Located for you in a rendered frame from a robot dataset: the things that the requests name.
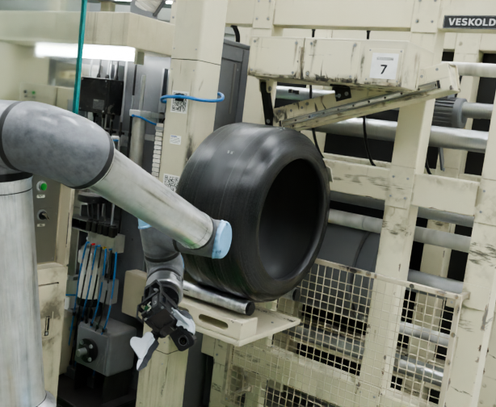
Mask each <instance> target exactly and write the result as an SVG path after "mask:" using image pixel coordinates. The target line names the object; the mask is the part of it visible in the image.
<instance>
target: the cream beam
mask: <svg viewBox="0 0 496 407"><path fill-rule="evenodd" d="M374 52H378V53H396V54H399V57H398V63H397V73H396V78H395V79H384V78H370V77H369V76H370V70H371V64H372V54H373V53H374ZM434 55H435V53H434V52H432V51H430V50H428V49H425V48H423V47H421V46H418V45H416V44H413V43H411V42H409V41H407V40H360V39H335V38H312V37H288V36H251V43H250V56H249V63H248V70H247V75H248V76H252V77H257V78H272V79H276V80H277V82H283V83H293V84H303V85H313V86H330V84H336V85H346V86H349V87H350V88H352V87H359V88H369V89H380V90H399V91H409V92H414V91H416V90H417V89H418V81H419V75H420V70H421V69H423V68H426V67H430V66H433V60H434Z"/></svg>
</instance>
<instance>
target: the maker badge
mask: <svg viewBox="0 0 496 407"><path fill-rule="evenodd" d="M443 28H452V29H489V30H496V15H445V16H444V18H443Z"/></svg>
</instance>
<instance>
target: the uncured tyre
mask: <svg viewBox="0 0 496 407"><path fill-rule="evenodd" d="M277 128H278V126H271V125H265V124H253V123H247V122H239V123H235V124H228V125H225V126H223V127H220V128H218V129H217V130H215V131H214V132H212V133H211V134H210V135H208V136H207V137H206V138H205V139H204V140H203V141H202V142H201V144H200V145H199V146H198V148H197V149H196V150H195V152H194V153H193V154H192V155H191V157H190V158H189V160H188V161H187V164H186V165H185V167H184V169H183V172H182V173H181V176H180V178H179V182H178V185H177V187H176V191H175V193H176V194H178V195H179V196H181V197H182V198H183V199H185V200H186V201H187V202H188V203H190V204H191V205H193V206H194V207H196V208H197V209H199V210H200V211H201V212H204V213H205V214H207V215H208V216H210V217H211V218H213V219H214V220H223V221H227V222H229V224H230V226H231V229H232V240H231V244H230V247H229V251H228V253H227V254H226V255H225V256H224V257H223V258H210V257H205V256H199V255H194V254H185V253H181V252H180V254H181V255H182V258H183V263H184V268H185V270H186V271H187V273H188V274H189V275H190V276H191V277H192V278H193V279H194V280H195V281H197V282H198V283H200V284H201V285H203V286H204V287H209V288H211V289H214V290H217V291H219V292H224V293H227V294H230V295H232V296H236V297H239V298H242V299H245V300H249V301H251V302H254V303H266V302H271V301H274V300H277V299H279V298H280V297H282V296H284V295H285V294H287V293H288V292H290V291H291V290H292V289H293V288H295V287H296V286H297V285H298V284H299V283H300V282H301V281H302V280H303V279H304V277H305V276H306V275H307V274H308V273H309V271H310V269H311V267H312V266H313V264H314V262H315V260H316V258H317V256H318V253H319V251H320V249H321V247H322V242H323V240H324V237H325V234H326V228H327V224H328V219H329V213H330V180H329V175H328V172H327V168H326V164H325V162H324V160H323V158H322V156H321V154H320V153H319V152H318V150H317V148H316V146H315V145H314V143H313V142H312V141H311V140H310V139H309V138H308V137H307V136H306V135H305V134H303V133H301V132H298V131H296V130H294V129H292V128H286V129H288V130H283V131H280V130H279V129H277ZM283 128H284V127H283ZM227 149H235V150H236V151H235V152H234V154H233V156H229V155H225V152H226V151H227Z"/></svg>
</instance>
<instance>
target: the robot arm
mask: <svg viewBox="0 0 496 407"><path fill-rule="evenodd" d="M33 174H37V175H40V176H43V177H45V178H50V179H52V180H54V181H56V182H59V183H61V184H63V185H65V186H67V187H69V188H71V189H74V190H84V189H87V188H88V189H90V190H91V191H93V192H94V193H96V194H98V195H100V196H102V197H103V198H104V199H107V200H108V201H110V202H112V203H113V204H115V205H116V206H118V207H120V208H122V209H124V210H125V211H126V212H129V213H130V214H132V215H134V216H135V217H137V218H138V224H139V226H138V228H139V230H140V233H141V242H142V246H143V251H144V256H145V264H146V269H147V280H146V287H145V289H144V297H143V301H142V302H141V303H140V304H138V305H137V314H136V319H137V320H138V321H139V322H140V323H141V324H142V325H143V324H144V322H145V323H146V324H147V325H148V326H149V327H150V328H152V329H153V330H152V331H151V332H146V333H145V334H144V336H143V337H142V338H137V337H132V338H131V340H130V345H131V347H132V348H133V350H134V351H135V353H136V355H137V357H138V361H137V370H138V371H140V370H142V369H143V368H145V367H147V364H148V361H149V360H150V359H151V357H152V354H153V352H154V351H155V350H156V349H157V348H158V345H159V342H158V338H165V337H166V336H167V335H170V337H171V338H172V340H173V342H174V344H175V345H176V346H177V348H178V350H179V351H185V350H186V349H188V348H189V347H191V346H193V345H194V344H195V343H196V342H197V338H196V336H195V323H194V320H193V318H192V316H191V314H189V312H187V311H186V310H179V308H178V305H179V304H180V302H181V301H182V298H183V268H184V263H183V258H182V255H181V254H180V252H181V253H185V254H194V255H199V256H205V257H210V258H223V257H224V256H225V255H226V254H227V253H228V251H229V247H230V244H231V240H232V229H231V226H230V224H229V222H227V221H223V220H214V219H213V218H211V217H210V216H208V215H207V214H205V213H204V212H201V211H200V210H199V209H197V208H196V207H194V206H193V205H191V204H190V203H188V202H187V201H186V200H185V199H183V198H182V197H181V196H179V195H178V194H176V193H175V192H174V191H172V190H171V189H170V188H169V187H167V186H166V185H164V184H163V183H161V182H160V181H158V180H157V179H156V178H155V177H154V176H152V175H151V174H149V173H148V172H146V171H145V170H143V169H142V168H140V167H139V166H138V165H137V164H136V163H134V162H133V161H131V160H130V159H128V158H127V157H125V156H124V155H123V154H122V153H120V152H119V151H118V150H116V149H115V144H114V141H113V140H112V138H111V136H110V134H109V133H108V132H106V131H105V130H104V129H102V128H101V127H100V126H98V125H97V124H95V123H94V122H92V121H90V120H88V119H86V118H84V117H82V116H80V115H77V114H75V113H73V112H71V111H67V110H64V109H61V108H59V107H55V106H52V105H49V104H46V103H38V102H32V101H13V100H0V407H57V402H56V398H55V396H54V395H53V394H52V393H50V392H48V391H46V390H45V389H44V365H43V351H42V338H41V325H40V300H39V287H38V274H37V261H36V236H35V223H34V210H33V197H32V178H33ZM142 305H143V306H145V308H144V309H143V308H142V307H141V306H142ZM138 312H140V313H141V316H142V319H140V318H139V317H138Z"/></svg>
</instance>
